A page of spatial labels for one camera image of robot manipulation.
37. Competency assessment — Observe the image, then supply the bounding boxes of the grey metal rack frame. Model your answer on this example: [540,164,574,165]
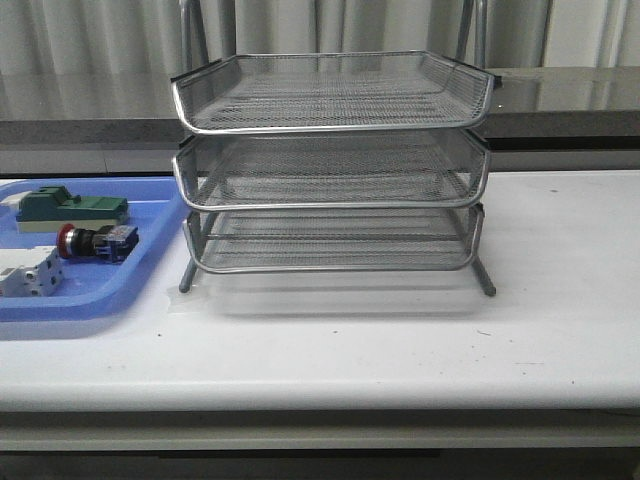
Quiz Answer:
[179,1,502,296]

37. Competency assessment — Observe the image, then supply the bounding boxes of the blue plastic tray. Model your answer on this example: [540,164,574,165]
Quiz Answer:
[1,176,186,322]

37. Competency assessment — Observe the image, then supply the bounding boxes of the green electrical switch module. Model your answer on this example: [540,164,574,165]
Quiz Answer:
[16,185,129,233]

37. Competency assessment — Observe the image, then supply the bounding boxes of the silver mesh top tray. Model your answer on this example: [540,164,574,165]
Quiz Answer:
[171,51,496,135]

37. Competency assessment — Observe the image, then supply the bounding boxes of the silver mesh tray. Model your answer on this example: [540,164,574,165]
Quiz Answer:
[183,205,484,274]
[171,51,496,135]
[173,129,490,211]

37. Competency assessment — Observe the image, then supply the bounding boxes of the white circuit breaker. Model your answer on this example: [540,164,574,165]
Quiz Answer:
[1,246,64,298]

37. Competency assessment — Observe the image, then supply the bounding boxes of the red emergency stop button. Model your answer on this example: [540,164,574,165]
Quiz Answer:
[56,223,139,264]

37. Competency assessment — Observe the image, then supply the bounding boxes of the silver mesh bottom tray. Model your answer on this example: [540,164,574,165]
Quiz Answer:
[183,205,484,274]

